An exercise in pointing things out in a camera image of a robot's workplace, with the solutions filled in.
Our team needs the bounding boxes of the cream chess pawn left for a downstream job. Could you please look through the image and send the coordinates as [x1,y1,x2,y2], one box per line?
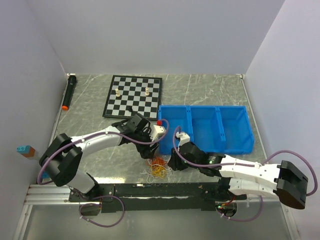
[115,88,121,98]

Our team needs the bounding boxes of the blue three-compartment bin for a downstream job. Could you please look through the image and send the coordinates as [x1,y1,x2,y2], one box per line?
[158,105,255,155]

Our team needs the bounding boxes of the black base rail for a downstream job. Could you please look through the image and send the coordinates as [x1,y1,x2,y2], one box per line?
[68,182,247,213]

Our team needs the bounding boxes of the aluminium frame rail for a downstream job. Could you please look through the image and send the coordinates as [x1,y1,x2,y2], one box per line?
[24,184,76,206]

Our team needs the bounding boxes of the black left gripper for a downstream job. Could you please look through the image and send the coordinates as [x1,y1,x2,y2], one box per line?
[132,127,160,159]

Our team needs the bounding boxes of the cream chess pawn right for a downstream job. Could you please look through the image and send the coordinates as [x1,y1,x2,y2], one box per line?
[145,87,150,96]

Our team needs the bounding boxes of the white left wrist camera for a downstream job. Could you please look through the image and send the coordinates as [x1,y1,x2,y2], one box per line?
[150,124,166,141]

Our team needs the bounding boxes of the black marker orange cap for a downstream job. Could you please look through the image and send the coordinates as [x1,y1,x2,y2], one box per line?
[61,75,78,111]

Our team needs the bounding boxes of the blue brown toy block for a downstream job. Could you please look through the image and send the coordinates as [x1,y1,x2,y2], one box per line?
[16,145,40,161]

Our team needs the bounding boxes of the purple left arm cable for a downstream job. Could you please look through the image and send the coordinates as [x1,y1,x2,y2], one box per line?
[36,118,170,186]

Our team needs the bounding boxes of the black white chessboard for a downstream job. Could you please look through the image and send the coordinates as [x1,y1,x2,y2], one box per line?
[102,75,163,121]

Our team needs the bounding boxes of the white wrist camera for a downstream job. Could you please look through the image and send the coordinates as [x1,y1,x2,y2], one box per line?
[175,132,191,146]
[150,124,166,141]

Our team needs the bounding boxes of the white cable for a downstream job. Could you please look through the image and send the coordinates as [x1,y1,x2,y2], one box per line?
[140,159,173,183]

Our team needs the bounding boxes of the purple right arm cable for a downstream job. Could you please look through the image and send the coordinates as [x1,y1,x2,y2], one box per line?
[172,125,315,197]

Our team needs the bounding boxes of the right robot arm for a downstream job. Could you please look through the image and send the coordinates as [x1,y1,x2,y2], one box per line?
[168,142,308,210]

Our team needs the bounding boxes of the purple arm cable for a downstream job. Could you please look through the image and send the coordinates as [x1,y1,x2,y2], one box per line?
[172,125,315,197]
[36,118,170,186]

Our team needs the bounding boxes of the cream chess pawn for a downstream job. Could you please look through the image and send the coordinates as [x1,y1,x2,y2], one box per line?
[145,87,150,96]
[115,88,121,98]

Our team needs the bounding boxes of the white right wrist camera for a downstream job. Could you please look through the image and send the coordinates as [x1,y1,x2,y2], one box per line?
[175,132,191,146]

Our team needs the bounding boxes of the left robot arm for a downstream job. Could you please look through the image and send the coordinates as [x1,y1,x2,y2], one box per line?
[39,113,166,201]

